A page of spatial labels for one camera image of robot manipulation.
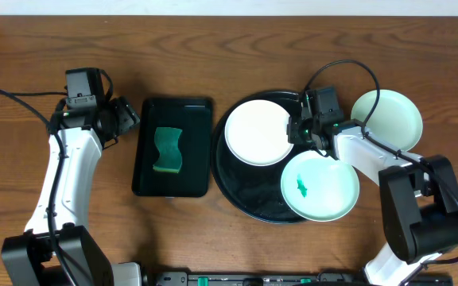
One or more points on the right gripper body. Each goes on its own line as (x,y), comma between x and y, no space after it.
(301,131)

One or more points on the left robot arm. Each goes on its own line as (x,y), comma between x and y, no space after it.
(56,247)

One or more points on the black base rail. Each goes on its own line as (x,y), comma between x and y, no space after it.
(232,279)

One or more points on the black rectangular tray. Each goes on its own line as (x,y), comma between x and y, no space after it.
(194,117)

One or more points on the black round tray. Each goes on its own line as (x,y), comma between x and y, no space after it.
(255,190)

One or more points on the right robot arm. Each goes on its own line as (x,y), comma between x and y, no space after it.
(419,196)

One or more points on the white plate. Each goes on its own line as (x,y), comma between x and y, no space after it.
(255,132)

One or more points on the green sponge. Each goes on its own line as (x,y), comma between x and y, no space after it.
(166,140)

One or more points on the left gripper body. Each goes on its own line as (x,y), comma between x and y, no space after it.
(126,115)

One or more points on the light green plate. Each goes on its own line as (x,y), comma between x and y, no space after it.
(396,120)
(319,188)

